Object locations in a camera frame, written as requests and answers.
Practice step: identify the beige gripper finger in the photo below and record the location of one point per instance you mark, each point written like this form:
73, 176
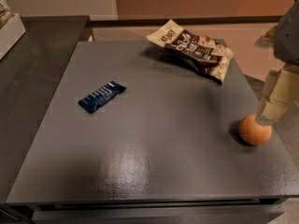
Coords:
280, 90
268, 38

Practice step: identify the grey robot gripper body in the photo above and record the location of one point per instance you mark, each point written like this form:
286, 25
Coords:
288, 38

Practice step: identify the orange fruit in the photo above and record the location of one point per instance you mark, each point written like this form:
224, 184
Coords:
253, 133

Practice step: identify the blue rxbar blueberry wrapper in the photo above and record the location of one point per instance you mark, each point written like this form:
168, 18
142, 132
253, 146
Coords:
101, 96

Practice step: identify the brown white snack bag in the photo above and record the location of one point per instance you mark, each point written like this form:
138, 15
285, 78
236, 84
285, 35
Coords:
205, 55

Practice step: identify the dark drawer cabinet front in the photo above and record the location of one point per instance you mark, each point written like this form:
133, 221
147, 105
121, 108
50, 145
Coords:
222, 212

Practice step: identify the dark side counter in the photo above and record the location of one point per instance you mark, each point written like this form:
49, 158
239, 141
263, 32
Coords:
29, 76

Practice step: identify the white box on counter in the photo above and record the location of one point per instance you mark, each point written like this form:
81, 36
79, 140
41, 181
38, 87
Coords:
10, 34

